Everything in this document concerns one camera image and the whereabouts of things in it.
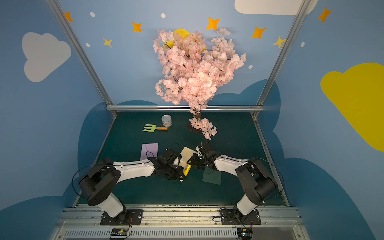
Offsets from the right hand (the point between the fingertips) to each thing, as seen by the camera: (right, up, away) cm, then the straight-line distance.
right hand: (188, 161), depth 90 cm
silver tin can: (-17, +26, +21) cm, 38 cm away
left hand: (-1, -7, -4) cm, 8 cm away
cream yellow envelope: (-2, +3, +10) cm, 11 cm away
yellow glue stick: (-1, -4, -4) cm, 5 cm away
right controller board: (+29, -32, -17) cm, 46 cm away
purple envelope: (-27, +6, +9) cm, 29 cm away
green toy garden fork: (-28, +21, +22) cm, 41 cm away
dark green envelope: (+14, -9, -1) cm, 16 cm away
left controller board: (-34, -31, -18) cm, 49 cm away
